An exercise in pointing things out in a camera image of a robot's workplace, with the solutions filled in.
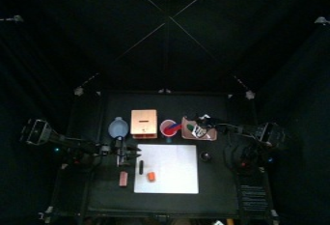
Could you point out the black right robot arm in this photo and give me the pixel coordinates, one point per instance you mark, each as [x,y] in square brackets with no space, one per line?
[261,132]

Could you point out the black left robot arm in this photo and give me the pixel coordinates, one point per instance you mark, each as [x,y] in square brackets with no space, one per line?
[46,135]

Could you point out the orange toy carrot piece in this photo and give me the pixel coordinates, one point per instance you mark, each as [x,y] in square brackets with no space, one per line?
[151,176]

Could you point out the white and black toy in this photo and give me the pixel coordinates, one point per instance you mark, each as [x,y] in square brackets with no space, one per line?
[200,133]

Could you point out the green toy piece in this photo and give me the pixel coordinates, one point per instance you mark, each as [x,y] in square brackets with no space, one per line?
[189,127]

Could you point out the black marker pen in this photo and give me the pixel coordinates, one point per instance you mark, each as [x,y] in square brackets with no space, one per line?
[140,167]

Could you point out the brown tray with items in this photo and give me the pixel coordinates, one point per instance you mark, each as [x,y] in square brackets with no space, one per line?
[187,135]

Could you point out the blue toy in cup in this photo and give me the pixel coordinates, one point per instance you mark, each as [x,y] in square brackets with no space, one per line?
[173,126]

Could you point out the light blue bowl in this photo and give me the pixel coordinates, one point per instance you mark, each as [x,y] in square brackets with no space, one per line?
[117,129]

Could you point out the pink rectangular block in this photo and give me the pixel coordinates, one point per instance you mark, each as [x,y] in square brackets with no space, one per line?
[122,179]

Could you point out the red cup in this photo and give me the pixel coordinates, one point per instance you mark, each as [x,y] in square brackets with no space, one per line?
[165,131]

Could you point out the light wooden box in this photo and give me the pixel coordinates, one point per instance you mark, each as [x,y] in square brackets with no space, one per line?
[143,122]

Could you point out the black ball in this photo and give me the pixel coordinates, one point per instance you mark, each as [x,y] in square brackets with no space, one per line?
[205,156]

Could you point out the white rectangular cutting board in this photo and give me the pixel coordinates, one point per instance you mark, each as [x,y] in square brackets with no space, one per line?
[171,171]

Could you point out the grey frame corner bracket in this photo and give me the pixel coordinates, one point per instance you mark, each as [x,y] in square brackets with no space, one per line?
[248,94]
[16,18]
[320,20]
[163,90]
[78,90]

